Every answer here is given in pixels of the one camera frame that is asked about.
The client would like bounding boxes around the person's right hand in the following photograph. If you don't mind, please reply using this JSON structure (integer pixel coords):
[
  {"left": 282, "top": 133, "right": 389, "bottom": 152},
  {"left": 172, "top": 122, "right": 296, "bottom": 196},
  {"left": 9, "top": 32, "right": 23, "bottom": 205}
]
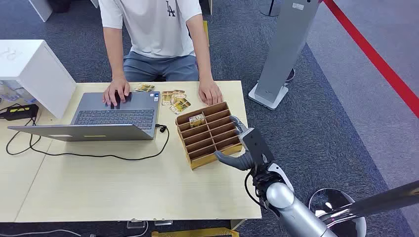
[{"left": 102, "top": 77, "right": 131, "bottom": 107}]

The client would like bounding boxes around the person's left hand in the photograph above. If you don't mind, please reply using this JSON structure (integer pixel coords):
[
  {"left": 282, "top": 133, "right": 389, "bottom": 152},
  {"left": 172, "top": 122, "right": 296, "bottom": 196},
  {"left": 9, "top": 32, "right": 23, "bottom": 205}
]
[{"left": 198, "top": 78, "right": 224, "bottom": 106}]

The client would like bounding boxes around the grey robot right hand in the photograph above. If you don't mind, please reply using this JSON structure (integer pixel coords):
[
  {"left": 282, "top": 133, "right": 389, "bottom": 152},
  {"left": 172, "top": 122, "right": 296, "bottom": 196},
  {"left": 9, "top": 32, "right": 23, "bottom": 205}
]
[{"left": 214, "top": 115, "right": 275, "bottom": 171}]

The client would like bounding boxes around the wooden card organizer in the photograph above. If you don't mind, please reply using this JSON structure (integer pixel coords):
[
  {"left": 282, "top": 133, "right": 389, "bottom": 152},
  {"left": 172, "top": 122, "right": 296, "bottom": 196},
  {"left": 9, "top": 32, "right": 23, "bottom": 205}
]
[{"left": 175, "top": 101, "right": 244, "bottom": 170}]

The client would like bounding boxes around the person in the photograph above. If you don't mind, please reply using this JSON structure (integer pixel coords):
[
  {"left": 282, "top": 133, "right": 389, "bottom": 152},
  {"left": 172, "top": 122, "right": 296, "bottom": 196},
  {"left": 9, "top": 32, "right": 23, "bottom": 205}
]
[{"left": 98, "top": 0, "right": 224, "bottom": 107}]

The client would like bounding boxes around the grey laptop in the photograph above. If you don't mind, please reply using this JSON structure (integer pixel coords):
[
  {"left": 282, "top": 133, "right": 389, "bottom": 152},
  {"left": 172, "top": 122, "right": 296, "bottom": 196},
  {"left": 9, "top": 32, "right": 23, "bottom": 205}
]
[{"left": 7, "top": 91, "right": 162, "bottom": 142}]

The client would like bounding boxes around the white box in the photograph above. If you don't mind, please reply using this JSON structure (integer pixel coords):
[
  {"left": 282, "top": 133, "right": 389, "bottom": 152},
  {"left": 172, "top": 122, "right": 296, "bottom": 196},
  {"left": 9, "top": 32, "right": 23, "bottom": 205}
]
[{"left": 0, "top": 39, "right": 78, "bottom": 119}]

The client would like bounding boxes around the grey kiosk stand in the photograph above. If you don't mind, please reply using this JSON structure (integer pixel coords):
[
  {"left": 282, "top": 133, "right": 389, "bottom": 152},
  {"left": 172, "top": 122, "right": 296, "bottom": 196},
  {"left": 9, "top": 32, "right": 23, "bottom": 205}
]
[{"left": 248, "top": 0, "right": 323, "bottom": 111}]

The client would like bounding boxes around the black power adapter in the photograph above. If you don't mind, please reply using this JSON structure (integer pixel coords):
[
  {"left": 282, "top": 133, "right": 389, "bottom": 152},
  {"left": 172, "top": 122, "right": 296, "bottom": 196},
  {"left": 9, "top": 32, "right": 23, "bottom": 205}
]
[{"left": 0, "top": 104, "right": 39, "bottom": 121}]

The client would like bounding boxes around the clear plastic container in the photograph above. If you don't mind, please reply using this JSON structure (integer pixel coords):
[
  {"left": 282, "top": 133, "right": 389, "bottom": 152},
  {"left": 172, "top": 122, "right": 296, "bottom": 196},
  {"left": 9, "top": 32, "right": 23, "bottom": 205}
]
[{"left": 0, "top": 80, "right": 37, "bottom": 105}]

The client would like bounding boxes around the black stanchion pole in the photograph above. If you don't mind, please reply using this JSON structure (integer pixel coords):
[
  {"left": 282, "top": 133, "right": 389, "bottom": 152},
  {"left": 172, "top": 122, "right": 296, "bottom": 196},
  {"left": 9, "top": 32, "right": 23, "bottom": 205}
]
[{"left": 260, "top": 0, "right": 282, "bottom": 17}]

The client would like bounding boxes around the white cabinet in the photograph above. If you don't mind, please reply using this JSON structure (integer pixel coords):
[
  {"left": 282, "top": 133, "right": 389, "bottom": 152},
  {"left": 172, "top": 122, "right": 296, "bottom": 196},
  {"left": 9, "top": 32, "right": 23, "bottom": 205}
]
[{"left": 28, "top": 0, "right": 53, "bottom": 23}]

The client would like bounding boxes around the chrome pole stand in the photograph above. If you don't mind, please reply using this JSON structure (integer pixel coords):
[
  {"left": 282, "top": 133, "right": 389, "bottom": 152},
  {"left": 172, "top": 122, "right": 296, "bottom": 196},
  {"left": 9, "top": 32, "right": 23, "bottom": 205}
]
[{"left": 308, "top": 180, "right": 419, "bottom": 237}]

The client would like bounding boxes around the red floor tape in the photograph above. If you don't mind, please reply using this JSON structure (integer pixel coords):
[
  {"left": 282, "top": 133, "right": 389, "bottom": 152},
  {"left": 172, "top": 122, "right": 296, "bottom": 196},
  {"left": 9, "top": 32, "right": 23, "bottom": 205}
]
[{"left": 323, "top": 0, "right": 419, "bottom": 119}]

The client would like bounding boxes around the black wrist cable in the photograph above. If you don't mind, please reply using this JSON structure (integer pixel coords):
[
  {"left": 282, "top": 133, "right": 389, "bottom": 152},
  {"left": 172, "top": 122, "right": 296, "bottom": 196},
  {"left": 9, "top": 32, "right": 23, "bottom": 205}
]
[{"left": 244, "top": 170, "right": 264, "bottom": 207}]

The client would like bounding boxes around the black power cable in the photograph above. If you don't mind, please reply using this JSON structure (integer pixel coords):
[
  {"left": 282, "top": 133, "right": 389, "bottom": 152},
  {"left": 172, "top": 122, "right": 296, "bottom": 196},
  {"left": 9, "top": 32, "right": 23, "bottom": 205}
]
[{"left": 5, "top": 116, "right": 170, "bottom": 161}]

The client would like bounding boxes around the yellow strap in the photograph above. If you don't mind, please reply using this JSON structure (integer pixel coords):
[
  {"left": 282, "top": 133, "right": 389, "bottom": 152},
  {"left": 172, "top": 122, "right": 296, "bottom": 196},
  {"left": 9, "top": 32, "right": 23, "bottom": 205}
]
[{"left": 151, "top": 228, "right": 240, "bottom": 237}]

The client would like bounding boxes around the white cable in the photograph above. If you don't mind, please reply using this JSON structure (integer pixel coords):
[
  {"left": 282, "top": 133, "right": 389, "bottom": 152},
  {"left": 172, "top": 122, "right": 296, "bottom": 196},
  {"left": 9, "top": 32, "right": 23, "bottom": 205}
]
[
  {"left": 0, "top": 229, "right": 83, "bottom": 237},
  {"left": 126, "top": 222, "right": 150, "bottom": 237}
]

